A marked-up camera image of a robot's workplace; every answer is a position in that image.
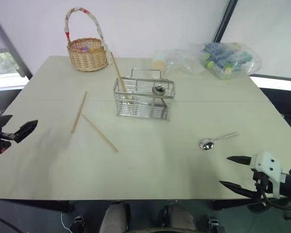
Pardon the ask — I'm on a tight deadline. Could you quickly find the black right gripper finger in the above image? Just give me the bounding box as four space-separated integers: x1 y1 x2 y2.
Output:
226 155 252 166
219 180 258 200

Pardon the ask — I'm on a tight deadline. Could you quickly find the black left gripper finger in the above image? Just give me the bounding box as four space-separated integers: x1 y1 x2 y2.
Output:
14 119 39 144
0 114 14 131

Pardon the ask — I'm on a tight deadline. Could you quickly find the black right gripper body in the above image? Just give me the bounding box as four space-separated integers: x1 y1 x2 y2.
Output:
251 169 274 198

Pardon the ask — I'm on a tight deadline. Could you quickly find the stainless steel spoon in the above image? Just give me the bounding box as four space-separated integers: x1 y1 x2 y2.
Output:
151 83 168 110
199 132 240 151

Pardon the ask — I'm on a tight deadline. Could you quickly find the white window sill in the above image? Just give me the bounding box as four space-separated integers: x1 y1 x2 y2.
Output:
249 73 291 93
0 72 30 92

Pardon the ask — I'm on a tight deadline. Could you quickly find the black table caster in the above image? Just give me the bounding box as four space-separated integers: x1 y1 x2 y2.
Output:
74 215 86 227
208 216 221 229

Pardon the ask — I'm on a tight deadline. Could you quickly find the wooden chopstick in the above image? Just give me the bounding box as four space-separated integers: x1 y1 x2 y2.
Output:
110 51 131 104
70 91 88 133
81 114 119 153

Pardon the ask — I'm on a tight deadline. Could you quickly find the grey rounded robot leg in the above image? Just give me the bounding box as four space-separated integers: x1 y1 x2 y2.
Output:
98 201 132 233
159 203 197 233

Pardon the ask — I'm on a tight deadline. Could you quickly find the clear bag of coloured items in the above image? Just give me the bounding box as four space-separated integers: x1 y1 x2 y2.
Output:
188 41 262 81

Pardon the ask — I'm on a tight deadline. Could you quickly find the empty clear plastic bag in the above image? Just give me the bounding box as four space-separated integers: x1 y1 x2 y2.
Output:
152 48 206 76

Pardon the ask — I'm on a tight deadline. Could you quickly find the pale yellow round item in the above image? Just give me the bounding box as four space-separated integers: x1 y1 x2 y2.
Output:
152 60 166 71

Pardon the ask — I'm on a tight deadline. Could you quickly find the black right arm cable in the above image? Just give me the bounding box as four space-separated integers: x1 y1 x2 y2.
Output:
256 186 291 211

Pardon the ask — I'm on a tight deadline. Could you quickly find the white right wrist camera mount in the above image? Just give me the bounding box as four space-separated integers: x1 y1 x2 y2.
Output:
249 151 288 199

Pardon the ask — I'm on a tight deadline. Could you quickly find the dark window frame post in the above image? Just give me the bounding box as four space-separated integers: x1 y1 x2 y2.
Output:
211 0 239 44
0 6 33 80

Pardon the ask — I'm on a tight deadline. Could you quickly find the wicker basket with wrapped handle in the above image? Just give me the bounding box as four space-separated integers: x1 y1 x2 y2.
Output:
64 7 113 72

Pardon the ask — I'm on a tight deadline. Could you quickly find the thin white floor cable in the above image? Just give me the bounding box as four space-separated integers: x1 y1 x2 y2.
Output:
60 211 73 232

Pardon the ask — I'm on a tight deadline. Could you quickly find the metal wire cutlery caddy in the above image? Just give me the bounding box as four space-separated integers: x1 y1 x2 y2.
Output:
112 68 177 122

